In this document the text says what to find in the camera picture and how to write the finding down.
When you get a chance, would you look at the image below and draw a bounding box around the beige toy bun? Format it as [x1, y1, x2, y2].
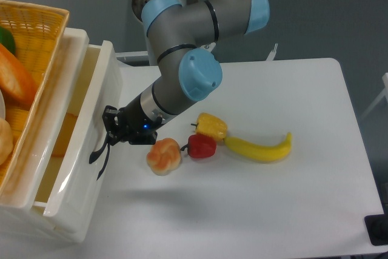
[0, 118, 14, 164]

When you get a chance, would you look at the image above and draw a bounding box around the orange carrot slice toy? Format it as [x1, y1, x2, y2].
[51, 113, 78, 158]

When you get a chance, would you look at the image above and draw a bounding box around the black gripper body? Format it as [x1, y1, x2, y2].
[118, 98, 159, 145]

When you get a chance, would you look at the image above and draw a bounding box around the yellow toy banana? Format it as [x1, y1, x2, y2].
[224, 132, 293, 163]

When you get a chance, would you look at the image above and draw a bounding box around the yellow toy bell pepper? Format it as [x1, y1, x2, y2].
[192, 113, 228, 142]

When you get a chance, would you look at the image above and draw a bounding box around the toy bread roll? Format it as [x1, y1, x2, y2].
[146, 138, 181, 176]

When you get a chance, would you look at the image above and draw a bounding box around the red toy bell pepper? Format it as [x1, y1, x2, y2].
[181, 134, 217, 159]

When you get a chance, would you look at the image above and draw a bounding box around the yellow wicker basket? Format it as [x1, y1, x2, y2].
[1, 0, 69, 190]

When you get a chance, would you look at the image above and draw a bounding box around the white frame at right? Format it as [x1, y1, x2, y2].
[360, 73, 388, 121]

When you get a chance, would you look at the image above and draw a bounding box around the white drawer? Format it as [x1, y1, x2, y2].
[33, 41, 122, 243]

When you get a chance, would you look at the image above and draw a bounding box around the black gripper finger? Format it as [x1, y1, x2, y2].
[104, 132, 129, 146]
[102, 105, 120, 132]

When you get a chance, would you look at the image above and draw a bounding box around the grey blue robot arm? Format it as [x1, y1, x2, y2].
[102, 0, 270, 146]

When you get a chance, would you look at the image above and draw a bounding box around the black device at edge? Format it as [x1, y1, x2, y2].
[364, 214, 387, 246]

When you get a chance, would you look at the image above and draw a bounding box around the green toy vegetable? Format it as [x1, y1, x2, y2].
[0, 27, 16, 56]

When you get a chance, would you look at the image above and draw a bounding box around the orange toy bread loaf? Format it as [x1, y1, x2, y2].
[1, 44, 38, 107]

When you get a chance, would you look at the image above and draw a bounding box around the white drawer cabinet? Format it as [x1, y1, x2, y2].
[0, 27, 123, 244]

